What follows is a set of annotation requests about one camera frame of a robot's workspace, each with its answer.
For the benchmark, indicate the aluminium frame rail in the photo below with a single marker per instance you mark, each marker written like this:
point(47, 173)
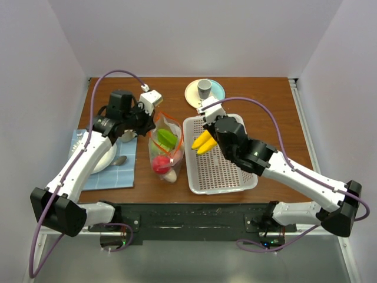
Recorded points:
point(274, 217)

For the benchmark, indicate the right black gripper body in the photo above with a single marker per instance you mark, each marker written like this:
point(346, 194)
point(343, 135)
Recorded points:
point(211, 128)

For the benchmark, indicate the purple fake onion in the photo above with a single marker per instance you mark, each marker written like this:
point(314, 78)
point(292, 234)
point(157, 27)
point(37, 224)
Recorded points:
point(177, 156)

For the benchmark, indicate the metal spoon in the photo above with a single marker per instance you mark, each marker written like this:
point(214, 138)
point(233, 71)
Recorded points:
point(119, 161)

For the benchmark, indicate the white bowl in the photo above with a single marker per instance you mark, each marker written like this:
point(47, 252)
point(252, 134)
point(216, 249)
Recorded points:
point(106, 160)

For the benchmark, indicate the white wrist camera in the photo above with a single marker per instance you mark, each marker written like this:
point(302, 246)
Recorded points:
point(150, 101)
point(210, 114)

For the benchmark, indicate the pastel ceramic plate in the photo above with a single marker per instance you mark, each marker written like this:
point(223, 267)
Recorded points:
point(192, 97)

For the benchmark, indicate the yellow fake banana bunch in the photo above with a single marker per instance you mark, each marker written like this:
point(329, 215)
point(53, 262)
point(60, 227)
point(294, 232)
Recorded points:
point(204, 143)

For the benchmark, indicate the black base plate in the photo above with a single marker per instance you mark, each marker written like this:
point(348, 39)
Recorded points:
point(149, 231)

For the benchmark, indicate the cream enamel mug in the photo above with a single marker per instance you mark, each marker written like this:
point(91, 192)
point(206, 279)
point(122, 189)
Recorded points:
point(128, 136)

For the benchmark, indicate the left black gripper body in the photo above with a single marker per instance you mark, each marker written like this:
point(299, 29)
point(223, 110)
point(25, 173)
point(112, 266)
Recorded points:
point(138, 119)

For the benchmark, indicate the red fake apple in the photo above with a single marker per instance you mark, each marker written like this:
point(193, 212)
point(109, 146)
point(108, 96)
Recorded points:
point(161, 164)

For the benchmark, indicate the white fake garlic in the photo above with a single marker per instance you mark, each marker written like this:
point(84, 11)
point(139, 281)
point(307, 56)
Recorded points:
point(170, 176)

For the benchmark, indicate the clear orange zip bag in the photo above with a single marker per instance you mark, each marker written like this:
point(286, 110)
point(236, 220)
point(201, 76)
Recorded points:
point(155, 148)

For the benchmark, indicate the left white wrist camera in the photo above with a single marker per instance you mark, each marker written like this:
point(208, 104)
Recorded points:
point(150, 101)

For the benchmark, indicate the white plastic basket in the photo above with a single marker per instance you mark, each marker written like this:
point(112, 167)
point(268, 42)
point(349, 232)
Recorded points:
point(211, 173)

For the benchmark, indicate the green fake starfruit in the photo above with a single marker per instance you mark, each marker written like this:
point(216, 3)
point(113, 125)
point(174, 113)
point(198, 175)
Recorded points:
point(167, 138)

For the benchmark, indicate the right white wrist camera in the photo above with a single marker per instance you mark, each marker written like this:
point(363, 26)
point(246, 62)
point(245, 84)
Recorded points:
point(210, 114)

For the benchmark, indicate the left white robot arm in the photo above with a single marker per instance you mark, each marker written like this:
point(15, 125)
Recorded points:
point(56, 206)

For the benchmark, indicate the grey ceramic cup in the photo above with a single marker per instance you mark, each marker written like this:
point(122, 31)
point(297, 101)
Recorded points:
point(204, 88)

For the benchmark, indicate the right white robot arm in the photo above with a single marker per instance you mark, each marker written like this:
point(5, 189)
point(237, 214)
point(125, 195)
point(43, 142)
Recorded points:
point(334, 204)

